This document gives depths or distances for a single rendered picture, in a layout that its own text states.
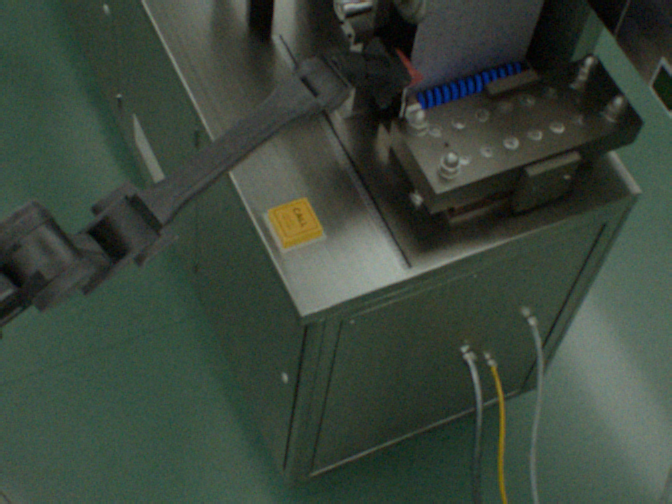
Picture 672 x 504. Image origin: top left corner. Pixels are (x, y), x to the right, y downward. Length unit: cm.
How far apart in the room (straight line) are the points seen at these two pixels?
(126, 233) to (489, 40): 73
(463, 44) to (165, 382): 123
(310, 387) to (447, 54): 65
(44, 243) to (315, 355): 89
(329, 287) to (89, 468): 101
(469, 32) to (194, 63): 53
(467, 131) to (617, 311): 121
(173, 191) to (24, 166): 154
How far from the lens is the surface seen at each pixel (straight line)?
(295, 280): 207
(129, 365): 300
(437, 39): 206
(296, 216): 211
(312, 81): 192
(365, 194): 217
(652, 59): 209
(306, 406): 238
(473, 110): 215
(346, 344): 222
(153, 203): 179
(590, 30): 257
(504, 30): 214
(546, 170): 212
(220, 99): 227
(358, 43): 211
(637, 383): 315
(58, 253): 139
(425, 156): 207
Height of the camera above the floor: 268
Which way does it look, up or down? 58 degrees down
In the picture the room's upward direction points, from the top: 10 degrees clockwise
